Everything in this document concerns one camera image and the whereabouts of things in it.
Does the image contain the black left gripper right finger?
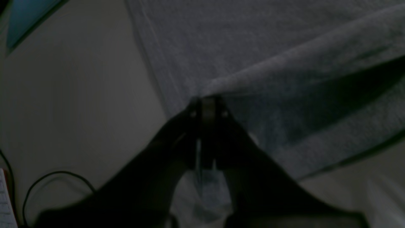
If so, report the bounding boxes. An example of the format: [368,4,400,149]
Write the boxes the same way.
[215,97,369,228]

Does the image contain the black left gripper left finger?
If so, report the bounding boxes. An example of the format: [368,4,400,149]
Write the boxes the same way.
[34,98,201,228]

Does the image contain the grey T-shirt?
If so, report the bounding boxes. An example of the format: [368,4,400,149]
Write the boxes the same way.
[126,0,404,180]

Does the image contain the blue-grey tablet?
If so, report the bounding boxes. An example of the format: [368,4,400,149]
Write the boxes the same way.
[6,0,68,49]

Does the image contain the black cable on table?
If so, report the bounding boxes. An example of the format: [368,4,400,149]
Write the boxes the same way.
[0,149,97,225]

